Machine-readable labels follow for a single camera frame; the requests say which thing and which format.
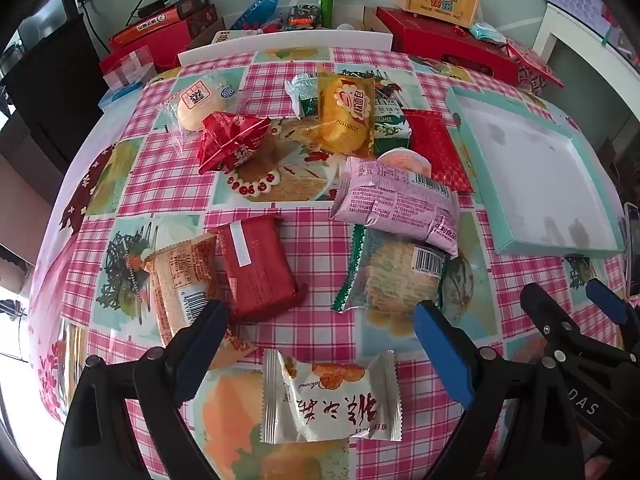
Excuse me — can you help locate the red patterned tin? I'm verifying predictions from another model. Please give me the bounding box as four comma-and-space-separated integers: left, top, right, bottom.
505, 40, 566, 93

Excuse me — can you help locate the pink checked tablecloth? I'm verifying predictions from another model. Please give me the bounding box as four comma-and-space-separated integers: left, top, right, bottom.
27, 47, 640, 480

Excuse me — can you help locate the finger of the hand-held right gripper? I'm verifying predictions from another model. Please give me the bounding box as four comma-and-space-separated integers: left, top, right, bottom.
585, 277, 640, 356
520, 282, 632, 367

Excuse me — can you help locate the white desk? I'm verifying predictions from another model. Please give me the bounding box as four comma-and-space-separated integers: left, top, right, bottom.
532, 2, 640, 106

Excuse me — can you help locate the flat red patterned packet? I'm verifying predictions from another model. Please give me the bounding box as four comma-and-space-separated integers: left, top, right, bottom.
402, 109, 474, 194

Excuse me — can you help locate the clear plastic box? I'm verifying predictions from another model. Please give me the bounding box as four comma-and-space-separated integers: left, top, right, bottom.
102, 46, 153, 92

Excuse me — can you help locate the small printed box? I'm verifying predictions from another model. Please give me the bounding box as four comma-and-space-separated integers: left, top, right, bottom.
212, 29, 261, 45

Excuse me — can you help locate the red gift box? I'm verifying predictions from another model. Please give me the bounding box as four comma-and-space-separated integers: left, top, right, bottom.
376, 6, 521, 85

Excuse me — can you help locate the white green biscuit packet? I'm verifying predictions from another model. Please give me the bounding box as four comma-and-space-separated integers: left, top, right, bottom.
372, 82, 413, 156

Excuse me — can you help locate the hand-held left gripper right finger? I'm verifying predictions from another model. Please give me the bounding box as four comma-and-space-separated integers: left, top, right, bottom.
413, 300, 586, 480

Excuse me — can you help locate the white pastry packet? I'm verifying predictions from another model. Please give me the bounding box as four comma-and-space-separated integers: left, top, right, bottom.
260, 349, 403, 445

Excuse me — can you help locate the blue plastic bottle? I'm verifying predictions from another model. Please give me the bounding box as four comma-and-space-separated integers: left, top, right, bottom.
230, 0, 287, 31

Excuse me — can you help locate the colourful toy pack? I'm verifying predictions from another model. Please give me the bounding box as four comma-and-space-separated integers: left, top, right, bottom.
287, 4, 322, 28

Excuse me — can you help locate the crinkly red snack packet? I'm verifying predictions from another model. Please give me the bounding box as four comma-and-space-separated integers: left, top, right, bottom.
197, 112, 273, 176

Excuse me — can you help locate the red flat carton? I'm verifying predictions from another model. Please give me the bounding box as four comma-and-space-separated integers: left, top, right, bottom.
108, 4, 219, 72

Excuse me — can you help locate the pink snack packet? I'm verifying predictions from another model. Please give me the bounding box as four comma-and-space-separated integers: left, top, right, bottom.
329, 156, 460, 259

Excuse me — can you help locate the yellow snack packet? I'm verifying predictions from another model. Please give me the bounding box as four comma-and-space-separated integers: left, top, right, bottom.
306, 67, 377, 158

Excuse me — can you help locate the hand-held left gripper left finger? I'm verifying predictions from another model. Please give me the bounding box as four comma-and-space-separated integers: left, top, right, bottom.
56, 299, 231, 480

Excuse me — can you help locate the dark red snack packet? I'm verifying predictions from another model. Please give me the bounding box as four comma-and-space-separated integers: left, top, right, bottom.
209, 214, 308, 322

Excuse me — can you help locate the black cable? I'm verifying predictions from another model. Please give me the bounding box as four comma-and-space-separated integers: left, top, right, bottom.
79, 0, 108, 56

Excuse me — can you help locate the green dumbbell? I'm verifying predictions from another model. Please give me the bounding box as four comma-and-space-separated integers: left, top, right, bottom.
314, 0, 342, 29

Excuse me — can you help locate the bun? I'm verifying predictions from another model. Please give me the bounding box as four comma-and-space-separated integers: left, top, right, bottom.
159, 71, 246, 143

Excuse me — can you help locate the wet wipes pack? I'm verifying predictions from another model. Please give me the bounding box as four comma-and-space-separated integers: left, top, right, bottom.
469, 21, 508, 43

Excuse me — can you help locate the round peach snack packet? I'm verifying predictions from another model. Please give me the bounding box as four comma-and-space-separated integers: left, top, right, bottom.
376, 148, 432, 178

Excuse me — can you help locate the green cracker packet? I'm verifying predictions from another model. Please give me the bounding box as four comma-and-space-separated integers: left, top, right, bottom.
332, 223, 448, 314

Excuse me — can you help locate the orange snack packet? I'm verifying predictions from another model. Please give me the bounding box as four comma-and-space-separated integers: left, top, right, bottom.
141, 235, 258, 371

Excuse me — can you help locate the brown cardboard box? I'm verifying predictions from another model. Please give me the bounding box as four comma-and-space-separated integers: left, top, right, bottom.
189, 5, 396, 51

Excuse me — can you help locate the teal shallow box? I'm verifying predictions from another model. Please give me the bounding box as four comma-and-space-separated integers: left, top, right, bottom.
445, 86, 626, 256

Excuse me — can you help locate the light blue box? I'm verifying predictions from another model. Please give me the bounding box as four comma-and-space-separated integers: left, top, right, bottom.
98, 82, 143, 108

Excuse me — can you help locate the printed bedsheet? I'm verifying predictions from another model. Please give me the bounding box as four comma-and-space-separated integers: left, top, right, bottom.
27, 125, 96, 421

